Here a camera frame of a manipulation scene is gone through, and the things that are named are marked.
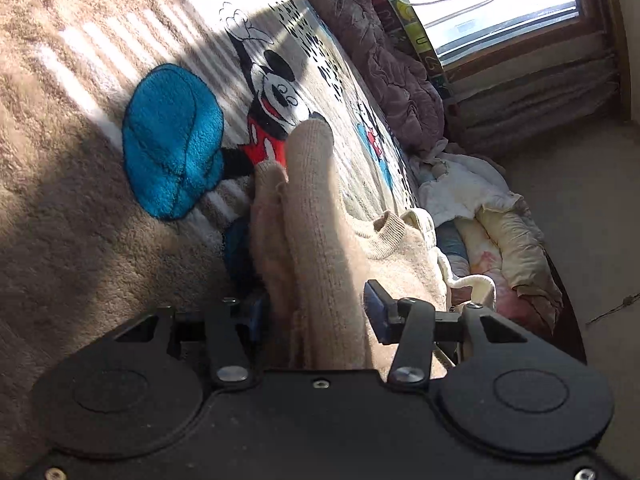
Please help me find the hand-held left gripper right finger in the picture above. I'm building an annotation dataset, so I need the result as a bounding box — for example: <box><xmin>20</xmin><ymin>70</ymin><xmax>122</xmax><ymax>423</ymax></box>
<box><xmin>364</xmin><ymin>280</ymin><xmax>529</xmax><ymax>391</ymax></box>

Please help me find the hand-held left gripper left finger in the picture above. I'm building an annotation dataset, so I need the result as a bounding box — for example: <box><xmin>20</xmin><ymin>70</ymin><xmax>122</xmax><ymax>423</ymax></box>
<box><xmin>117</xmin><ymin>292</ymin><xmax>269</xmax><ymax>389</ymax></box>

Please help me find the beige knit sweater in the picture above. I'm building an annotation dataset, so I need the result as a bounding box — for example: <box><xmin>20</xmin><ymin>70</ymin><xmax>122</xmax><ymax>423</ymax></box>
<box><xmin>248</xmin><ymin>114</ymin><xmax>449</xmax><ymax>382</ymax></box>

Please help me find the yellow quilted folded blanket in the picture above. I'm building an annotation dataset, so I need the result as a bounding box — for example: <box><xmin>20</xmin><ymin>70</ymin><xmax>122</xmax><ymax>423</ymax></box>
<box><xmin>399</xmin><ymin>207</ymin><xmax>452</xmax><ymax>282</ymax></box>

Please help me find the blue rolled pillow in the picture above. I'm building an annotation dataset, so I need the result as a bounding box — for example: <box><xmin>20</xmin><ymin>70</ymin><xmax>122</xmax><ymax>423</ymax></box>
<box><xmin>437</xmin><ymin>220</ymin><xmax>467</xmax><ymax>267</ymax></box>

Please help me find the cream and pink folded comforter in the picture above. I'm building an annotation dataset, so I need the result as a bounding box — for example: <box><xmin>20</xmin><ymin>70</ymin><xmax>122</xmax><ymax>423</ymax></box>
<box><xmin>450</xmin><ymin>204</ymin><xmax>564</xmax><ymax>337</ymax></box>

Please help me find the white crumpled cloth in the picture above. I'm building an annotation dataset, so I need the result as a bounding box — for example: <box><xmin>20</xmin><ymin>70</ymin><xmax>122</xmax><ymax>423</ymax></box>
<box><xmin>417</xmin><ymin>152</ymin><xmax>522</xmax><ymax>227</ymax></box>

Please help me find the dark wooden headboard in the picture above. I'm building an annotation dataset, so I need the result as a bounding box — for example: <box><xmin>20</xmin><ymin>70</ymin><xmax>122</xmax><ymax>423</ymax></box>
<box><xmin>544</xmin><ymin>254</ymin><xmax>589</xmax><ymax>363</ymax></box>

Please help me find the cartoon mouse printed blanket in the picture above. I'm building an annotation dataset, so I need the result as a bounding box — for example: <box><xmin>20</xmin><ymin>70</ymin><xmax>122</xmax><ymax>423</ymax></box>
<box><xmin>0</xmin><ymin>0</ymin><xmax>422</xmax><ymax>478</ymax></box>

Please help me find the purple quilt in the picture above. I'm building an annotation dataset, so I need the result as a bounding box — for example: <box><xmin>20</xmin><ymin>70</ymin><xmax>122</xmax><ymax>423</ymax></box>
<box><xmin>279</xmin><ymin>0</ymin><xmax>447</xmax><ymax>157</ymax></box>

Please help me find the grey curtain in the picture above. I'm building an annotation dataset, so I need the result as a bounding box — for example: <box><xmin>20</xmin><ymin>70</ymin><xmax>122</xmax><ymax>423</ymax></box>
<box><xmin>444</xmin><ymin>29</ymin><xmax>622</xmax><ymax>162</ymax></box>

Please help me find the window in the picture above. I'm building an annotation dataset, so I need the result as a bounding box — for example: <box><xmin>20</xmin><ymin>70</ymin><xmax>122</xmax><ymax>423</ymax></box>
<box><xmin>379</xmin><ymin>0</ymin><xmax>587</xmax><ymax>67</ymax></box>

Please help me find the hanging wall ornament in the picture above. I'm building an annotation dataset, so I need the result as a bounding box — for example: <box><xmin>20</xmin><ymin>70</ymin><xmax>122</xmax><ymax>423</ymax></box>
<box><xmin>584</xmin><ymin>294</ymin><xmax>640</xmax><ymax>327</ymax></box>

